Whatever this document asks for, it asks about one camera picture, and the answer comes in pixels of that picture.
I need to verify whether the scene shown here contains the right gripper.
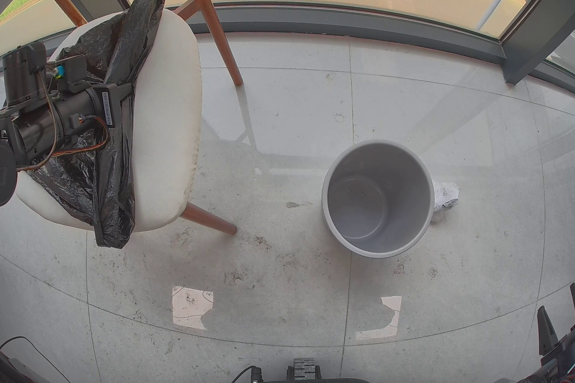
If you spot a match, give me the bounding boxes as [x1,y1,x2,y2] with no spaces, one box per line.
[537,282,575,373]

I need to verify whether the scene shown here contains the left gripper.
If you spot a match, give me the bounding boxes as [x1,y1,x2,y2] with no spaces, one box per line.
[13,82,136,169]

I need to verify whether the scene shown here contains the black plastic bag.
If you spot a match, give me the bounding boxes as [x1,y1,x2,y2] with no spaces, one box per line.
[25,0,167,248]

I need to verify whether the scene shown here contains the white paper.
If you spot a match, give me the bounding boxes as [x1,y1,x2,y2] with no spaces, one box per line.
[430,180,461,224]

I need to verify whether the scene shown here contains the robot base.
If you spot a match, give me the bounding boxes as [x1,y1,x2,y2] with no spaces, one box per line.
[234,357,372,383]

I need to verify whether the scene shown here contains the white trash bin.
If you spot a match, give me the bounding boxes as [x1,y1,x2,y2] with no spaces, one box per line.
[322,140,435,259]

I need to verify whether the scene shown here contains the white cushioned wooden chair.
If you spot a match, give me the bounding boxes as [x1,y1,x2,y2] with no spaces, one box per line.
[0,0,244,236]

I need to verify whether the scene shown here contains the window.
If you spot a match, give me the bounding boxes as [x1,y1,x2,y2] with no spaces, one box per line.
[0,0,575,95]

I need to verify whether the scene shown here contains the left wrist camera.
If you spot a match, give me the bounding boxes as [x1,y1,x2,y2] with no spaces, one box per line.
[50,55,87,93]

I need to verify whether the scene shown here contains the black cable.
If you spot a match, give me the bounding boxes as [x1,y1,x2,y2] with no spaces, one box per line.
[0,336,54,383]
[231,365,262,383]

